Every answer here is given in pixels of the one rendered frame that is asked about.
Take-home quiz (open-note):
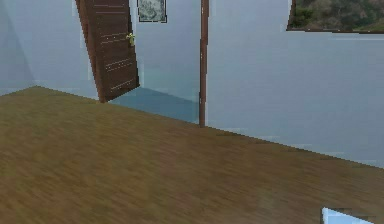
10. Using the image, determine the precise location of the dark brown room door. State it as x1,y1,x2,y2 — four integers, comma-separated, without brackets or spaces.
74,0,141,104

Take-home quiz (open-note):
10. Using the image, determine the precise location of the brown door frame post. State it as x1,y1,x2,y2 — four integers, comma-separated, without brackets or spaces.
198,0,210,128

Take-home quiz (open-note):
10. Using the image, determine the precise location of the grey framed wall picture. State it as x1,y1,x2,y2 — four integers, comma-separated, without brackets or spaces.
136,0,168,24

